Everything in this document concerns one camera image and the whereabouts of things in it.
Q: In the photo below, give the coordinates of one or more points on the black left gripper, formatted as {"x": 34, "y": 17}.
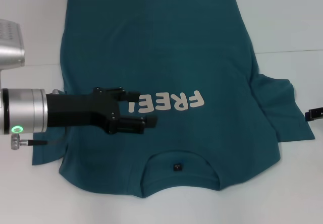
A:
{"x": 80, "y": 110}

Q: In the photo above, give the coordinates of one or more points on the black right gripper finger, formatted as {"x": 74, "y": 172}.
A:
{"x": 314, "y": 114}

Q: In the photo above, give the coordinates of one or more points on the teal t-shirt with FREE print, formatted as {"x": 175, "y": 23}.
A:
{"x": 164, "y": 45}

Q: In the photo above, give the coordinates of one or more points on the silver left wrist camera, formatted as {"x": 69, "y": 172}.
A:
{"x": 10, "y": 50}

